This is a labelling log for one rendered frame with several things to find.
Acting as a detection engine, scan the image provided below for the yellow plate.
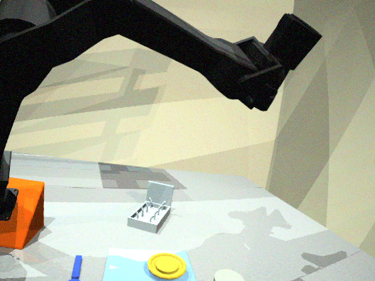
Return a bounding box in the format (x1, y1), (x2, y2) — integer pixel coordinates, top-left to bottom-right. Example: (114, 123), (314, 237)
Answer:
(147, 253), (186, 280)

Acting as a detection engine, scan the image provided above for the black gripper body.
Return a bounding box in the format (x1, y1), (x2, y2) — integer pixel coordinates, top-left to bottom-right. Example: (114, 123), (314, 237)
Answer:
(255, 68), (290, 111)

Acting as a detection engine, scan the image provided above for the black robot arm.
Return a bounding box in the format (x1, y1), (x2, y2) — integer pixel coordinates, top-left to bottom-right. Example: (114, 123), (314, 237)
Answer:
(0, 0), (322, 221)

